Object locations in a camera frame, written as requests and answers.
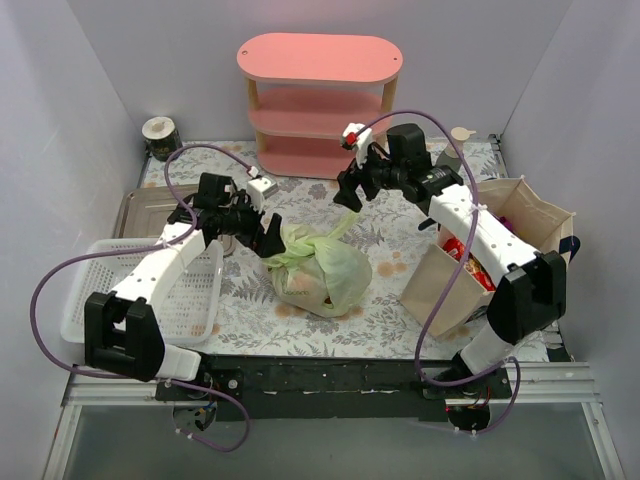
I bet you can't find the green plastic grocery bag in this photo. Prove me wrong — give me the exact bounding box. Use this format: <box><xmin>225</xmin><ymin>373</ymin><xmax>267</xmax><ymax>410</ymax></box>
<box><xmin>263</xmin><ymin>212</ymin><xmax>372</xmax><ymax>318</ymax></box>

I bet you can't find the beige canvas tote bag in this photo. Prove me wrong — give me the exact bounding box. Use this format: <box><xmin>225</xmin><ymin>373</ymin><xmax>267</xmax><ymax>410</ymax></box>
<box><xmin>400</xmin><ymin>178</ymin><xmax>579</xmax><ymax>343</ymax></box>

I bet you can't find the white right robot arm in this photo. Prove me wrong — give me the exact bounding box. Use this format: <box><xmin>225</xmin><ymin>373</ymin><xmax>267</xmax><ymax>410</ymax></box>
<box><xmin>334</xmin><ymin>123</ymin><xmax>575</xmax><ymax>398</ymax></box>

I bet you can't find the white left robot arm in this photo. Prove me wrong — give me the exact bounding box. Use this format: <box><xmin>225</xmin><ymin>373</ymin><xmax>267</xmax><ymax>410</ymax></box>
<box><xmin>84</xmin><ymin>173</ymin><xmax>285</xmax><ymax>400</ymax></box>

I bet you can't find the floral patterned table mat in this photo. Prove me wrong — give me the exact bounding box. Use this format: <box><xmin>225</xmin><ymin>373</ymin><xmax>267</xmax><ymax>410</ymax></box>
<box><xmin>170</xmin><ymin>148</ymin><xmax>486</xmax><ymax>360</ymax></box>

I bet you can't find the grey pump soap bottle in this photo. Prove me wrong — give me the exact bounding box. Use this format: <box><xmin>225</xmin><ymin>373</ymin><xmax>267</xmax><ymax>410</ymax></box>
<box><xmin>435</xmin><ymin>127</ymin><xmax>476</xmax><ymax>173</ymax></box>

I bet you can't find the stainless steel tray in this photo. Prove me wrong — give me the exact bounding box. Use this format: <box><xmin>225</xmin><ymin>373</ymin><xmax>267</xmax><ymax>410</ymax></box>
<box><xmin>113</xmin><ymin>182</ymin><xmax>239</xmax><ymax>257</ymax></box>

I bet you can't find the pink three-tier shelf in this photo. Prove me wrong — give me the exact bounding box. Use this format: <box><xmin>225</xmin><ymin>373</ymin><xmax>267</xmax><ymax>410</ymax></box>
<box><xmin>237</xmin><ymin>33</ymin><xmax>403</xmax><ymax>179</ymax></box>

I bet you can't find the white plastic basket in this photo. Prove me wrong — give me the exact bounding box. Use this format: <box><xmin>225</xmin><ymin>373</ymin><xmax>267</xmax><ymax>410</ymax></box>
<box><xmin>60</xmin><ymin>238</ymin><xmax>224</xmax><ymax>346</ymax></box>

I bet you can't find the red snack package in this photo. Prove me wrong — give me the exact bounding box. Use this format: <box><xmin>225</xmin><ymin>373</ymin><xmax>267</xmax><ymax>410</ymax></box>
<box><xmin>442</xmin><ymin>237</ymin><xmax>496</xmax><ymax>291</ymax></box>

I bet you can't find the purple snack package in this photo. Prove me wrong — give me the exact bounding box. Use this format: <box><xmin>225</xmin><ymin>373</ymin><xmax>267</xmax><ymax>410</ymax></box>
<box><xmin>498</xmin><ymin>216</ymin><xmax>515</xmax><ymax>232</ymax></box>

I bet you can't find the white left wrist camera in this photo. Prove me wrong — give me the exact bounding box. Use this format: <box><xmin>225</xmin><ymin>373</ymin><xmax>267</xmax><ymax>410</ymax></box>
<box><xmin>246</xmin><ymin>176</ymin><xmax>278</xmax><ymax>211</ymax></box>

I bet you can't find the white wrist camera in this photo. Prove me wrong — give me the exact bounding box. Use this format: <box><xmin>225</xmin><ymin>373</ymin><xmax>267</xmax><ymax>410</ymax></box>
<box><xmin>341</xmin><ymin>123</ymin><xmax>374</xmax><ymax>151</ymax></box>
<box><xmin>246</xmin><ymin>176</ymin><xmax>278</xmax><ymax>211</ymax></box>

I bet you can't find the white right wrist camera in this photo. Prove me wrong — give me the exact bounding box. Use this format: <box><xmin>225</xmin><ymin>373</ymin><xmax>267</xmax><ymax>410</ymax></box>
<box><xmin>341</xmin><ymin>123</ymin><xmax>374</xmax><ymax>151</ymax></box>

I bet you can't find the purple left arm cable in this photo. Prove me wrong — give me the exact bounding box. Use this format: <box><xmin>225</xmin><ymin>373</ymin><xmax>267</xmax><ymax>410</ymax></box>
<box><xmin>29</xmin><ymin>143</ymin><xmax>261</xmax><ymax>454</ymax></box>

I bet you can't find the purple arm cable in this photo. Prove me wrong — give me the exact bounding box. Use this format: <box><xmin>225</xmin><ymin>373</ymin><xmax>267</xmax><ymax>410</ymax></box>
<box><xmin>344</xmin><ymin>110</ymin><xmax>524</xmax><ymax>435</ymax></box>
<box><xmin>29</xmin><ymin>143</ymin><xmax>261</xmax><ymax>454</ymax></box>

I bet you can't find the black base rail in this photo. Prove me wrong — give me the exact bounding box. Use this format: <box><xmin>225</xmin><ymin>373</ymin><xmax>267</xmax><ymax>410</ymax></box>
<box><xmin>154</xmin><ymin>354</ymin><xmax>514</xmax><ymax>421</ymax></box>

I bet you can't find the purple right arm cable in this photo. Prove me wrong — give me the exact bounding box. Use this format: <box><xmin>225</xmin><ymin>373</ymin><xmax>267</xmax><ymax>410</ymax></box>
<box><xmin>344</xmin><ymin>110</ymin><xmax>524</xmax><ymax>435</ymax></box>

